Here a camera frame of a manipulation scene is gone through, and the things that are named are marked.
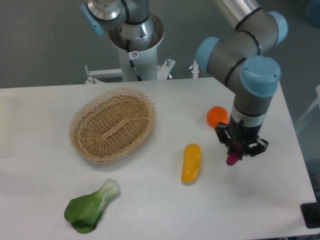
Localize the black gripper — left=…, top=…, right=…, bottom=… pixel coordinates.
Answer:
left=215, top=117, right=269, bottom=157

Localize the purple sweet potato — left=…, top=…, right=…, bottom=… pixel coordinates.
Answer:
left=226, top=148, right=242, bottom=166

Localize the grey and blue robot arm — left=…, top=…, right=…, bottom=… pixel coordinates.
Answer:
left=80, top=0, right=288, bottom=165

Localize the woven wicker basket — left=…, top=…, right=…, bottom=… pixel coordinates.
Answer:
left=69, top=87, right=156, bottom=163

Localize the orange tangerine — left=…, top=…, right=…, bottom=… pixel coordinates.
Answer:
left=206, top=106, right=229, bottom=129

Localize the yellow bell pepper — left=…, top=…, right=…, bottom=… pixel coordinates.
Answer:
left=180, top=143, right=202, bottom=185

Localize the black device at table edge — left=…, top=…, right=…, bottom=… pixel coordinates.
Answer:
left=300, top=202, right=320, bottom=229

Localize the green bok choy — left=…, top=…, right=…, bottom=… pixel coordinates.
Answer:
left=63, top=178, right=120, bottom=234

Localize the white clamp bracket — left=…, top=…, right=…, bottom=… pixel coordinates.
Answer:
left=188, top=60, right=200, bottom=79

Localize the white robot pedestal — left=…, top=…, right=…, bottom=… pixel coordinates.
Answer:
left=108, top=13, right=164, bottom=82

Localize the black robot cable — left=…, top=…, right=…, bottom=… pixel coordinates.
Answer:
left=126, top=39, right=144, bottom=82

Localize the white metal mounting frame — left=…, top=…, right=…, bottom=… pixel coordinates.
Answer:
left=84, top=64, right=123, bottom=84

